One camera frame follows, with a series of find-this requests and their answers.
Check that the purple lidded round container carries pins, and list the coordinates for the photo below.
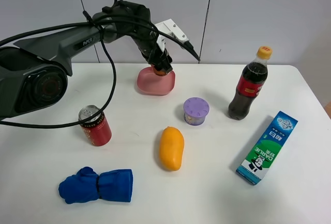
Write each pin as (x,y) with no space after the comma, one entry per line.
(195,111)

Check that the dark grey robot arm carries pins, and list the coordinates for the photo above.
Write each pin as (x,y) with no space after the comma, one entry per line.
(34,71)

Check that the blue rolled cloth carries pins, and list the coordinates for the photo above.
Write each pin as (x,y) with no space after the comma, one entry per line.
(86,185)

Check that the cola bottle yellow cap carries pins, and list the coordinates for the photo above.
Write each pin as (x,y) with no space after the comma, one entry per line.
(250,84)

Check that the red soda can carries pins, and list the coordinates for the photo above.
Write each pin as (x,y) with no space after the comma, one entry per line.
(97,130)

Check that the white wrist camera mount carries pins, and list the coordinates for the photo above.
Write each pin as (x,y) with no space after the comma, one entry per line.
(169,27)

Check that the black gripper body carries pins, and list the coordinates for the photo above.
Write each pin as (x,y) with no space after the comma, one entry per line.
(146,40)

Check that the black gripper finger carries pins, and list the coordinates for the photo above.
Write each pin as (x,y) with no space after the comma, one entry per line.
(161,61)

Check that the pink plastic plate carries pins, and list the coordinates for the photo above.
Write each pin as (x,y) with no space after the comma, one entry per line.
(150,84)

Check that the yellow mango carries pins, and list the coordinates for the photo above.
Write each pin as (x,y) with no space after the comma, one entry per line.
(171,148)

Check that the Darlie toothpaste box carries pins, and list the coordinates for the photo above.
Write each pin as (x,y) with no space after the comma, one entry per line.
(260,158)

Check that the gold energy drink can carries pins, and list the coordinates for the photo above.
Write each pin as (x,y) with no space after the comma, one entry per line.
(159,73)

